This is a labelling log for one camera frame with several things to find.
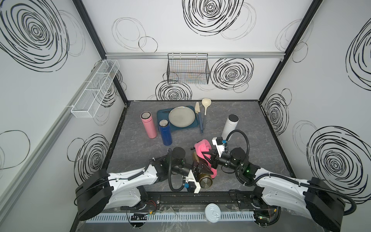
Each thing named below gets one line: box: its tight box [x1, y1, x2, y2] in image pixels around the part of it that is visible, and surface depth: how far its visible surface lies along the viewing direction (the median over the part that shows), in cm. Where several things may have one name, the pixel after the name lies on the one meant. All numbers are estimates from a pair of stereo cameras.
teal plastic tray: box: [156, 105, 200, 131], surface depth 111 cm
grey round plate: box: [168, 105, 196, 128], surface depth 111 cm
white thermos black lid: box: [221, 114, 240, 141], surface depth 84 cm
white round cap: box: [204, 203, 222, 224], surface depth 67 cm
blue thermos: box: [158, 119, 173, 146], surface depth 88 cm
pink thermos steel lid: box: [140, 111, 157, 139], surface depth 87 cm
